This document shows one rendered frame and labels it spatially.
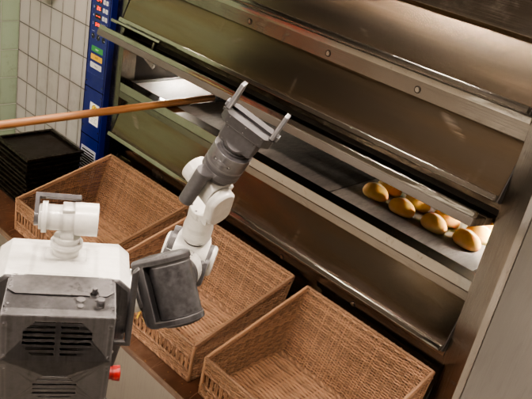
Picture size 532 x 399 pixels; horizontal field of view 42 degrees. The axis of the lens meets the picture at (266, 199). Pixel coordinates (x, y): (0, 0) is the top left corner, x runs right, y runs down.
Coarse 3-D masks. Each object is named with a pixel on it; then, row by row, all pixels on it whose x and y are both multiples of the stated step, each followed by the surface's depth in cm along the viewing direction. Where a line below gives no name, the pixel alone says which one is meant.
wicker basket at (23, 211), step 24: (96, 168) 316; (120, 168) 315; (72, 192) 312; (96, 192) 322; (120, 192) 315; (144, 192) 305; (168, 192) 296; (24, 216) 290; (120, 216) 314; (144, 216) 304; (168, 216) 283; (96, 240) 300; (120, 240) 305
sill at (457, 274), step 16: (144, 96) 300; (160, 112) 295; (176, 112) 288; (192, 128) 282; (208, 128) 279; (256, 160) 260; (272, 160) 262; (272, 176) 256; (288, 176) 252; (304, 192) 247; (320, 192) 244; (336, 208) 238; (352, 208) 237; (352, 224) 234; (368, 224) 230; (384, 224) 231; (384, 240) 227; (400, 240) 223; (416, 256) 219; (432, 256) 217; (448, 272) 212; (464, 272) 211; (464, 288) 210
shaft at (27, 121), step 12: (204, 96) 305; (96, 108) 268; (108, 108) 271; (120, 108) 274; (132, 108) 278; (144, 108) 283; (0, 120) 241; (12, 120) 243; (24, 120) 246; (36, 120) 250; (48, 120) 253; (60, 120) 257
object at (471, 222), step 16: (128, 48) 277; (160, 64) 266; (192, 80) 254; (224, 96) 244; (256, 112) 235; (288, 112) 251; (288, 128) 227; (320, 128) 242; (320, 144) 219; (352, 144) 234; (352, 160) 211; (384, 160) 226; (384, 176) 204; (416, 176) 219; (416, 192) 198; (448, 192) 211; (448, 208) 192; (480, 208) 204; (480, 224) 192
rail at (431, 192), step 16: (112, 32) 284; (144, 48) 271; (176, 64) 260; (208, 80) 249; (272, 112) 231; (304, 128) 223; (336, 144) 215; (368, 160) 208; (400, 176) 201; (432, 192) 195; (464, 208) 189
